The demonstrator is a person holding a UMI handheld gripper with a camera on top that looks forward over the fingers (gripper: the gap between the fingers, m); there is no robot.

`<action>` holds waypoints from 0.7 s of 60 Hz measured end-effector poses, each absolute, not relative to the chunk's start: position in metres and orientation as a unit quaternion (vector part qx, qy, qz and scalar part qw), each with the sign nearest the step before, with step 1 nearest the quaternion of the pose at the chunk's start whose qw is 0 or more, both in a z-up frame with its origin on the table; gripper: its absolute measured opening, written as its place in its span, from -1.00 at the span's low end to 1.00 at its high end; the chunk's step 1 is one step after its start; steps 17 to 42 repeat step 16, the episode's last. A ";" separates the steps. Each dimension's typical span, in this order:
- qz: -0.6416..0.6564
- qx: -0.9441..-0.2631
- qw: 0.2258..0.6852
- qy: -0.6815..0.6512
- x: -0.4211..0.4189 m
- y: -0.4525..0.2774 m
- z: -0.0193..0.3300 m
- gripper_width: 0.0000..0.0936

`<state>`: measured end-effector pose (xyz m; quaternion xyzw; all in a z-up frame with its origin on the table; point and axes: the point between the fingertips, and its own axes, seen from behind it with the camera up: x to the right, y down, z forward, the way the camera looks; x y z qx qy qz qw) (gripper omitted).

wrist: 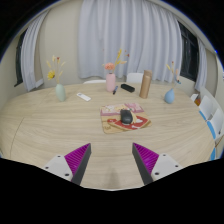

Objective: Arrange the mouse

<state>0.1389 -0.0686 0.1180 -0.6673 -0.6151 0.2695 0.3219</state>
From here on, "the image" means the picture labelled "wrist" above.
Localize wide white curtain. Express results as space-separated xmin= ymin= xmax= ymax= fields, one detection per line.
xmin=77 ymin=0 xmax=184 ymax=84

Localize beige dried flower sprigs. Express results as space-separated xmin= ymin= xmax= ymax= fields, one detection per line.
xmin=165 ymin=60 xmax=182 ymax=90

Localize yellow dried flower bunch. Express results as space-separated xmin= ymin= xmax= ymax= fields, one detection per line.
xmin=45 ymin=54 xmax=67 ymax=85

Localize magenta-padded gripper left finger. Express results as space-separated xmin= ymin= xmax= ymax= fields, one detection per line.
xmin=41 ymin=142 xmax=92 ymax=186

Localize white remote control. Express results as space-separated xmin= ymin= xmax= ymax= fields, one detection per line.
xmin=76 ymin=92 xmax=92 ymax=102

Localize black oblong case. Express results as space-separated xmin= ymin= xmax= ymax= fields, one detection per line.
xmin=120 ymin=83 xmax=136 ymax=94

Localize blue vase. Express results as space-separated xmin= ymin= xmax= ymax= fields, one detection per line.
xmin=163 ymin=87 xmax=176 ymax=105

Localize black computer mouse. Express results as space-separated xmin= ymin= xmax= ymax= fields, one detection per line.
xmin=119 ymin=108 xmax=134 ymax=126

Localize brown thermos bottle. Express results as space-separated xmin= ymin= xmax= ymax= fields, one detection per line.
xmin=138 ymin=69 xmax=153 ymax=100

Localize pale green vase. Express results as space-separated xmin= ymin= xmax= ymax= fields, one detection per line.
xmin=54 ymin=83 xmax=67 ymax=103

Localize pink vase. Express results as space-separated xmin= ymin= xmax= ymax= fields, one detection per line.
xmin=105 ymin=72 xmax=117 ymax=93

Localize narrow white curtain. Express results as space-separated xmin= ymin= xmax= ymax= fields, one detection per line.
xmin=20 ymin=9 xmax=51 ymax=93
xmin=194 ymin=38 xmax=208 ymax=93

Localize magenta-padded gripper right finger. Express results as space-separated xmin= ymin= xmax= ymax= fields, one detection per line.
xmin=131 ymin=142 xmax=184 ymax=186

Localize dark framed window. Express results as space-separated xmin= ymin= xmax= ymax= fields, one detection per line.
xmin=13 ymin=29 xmax=28 ymax=88
xmin=178 ymin=21 xmax=200 ymax=83

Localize white and blue chair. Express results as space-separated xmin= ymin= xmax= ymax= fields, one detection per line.
xmin=198 ymin=94 xmax=216 ymax=121
xmin=206 ymin=108 xmax=224 ymax=141

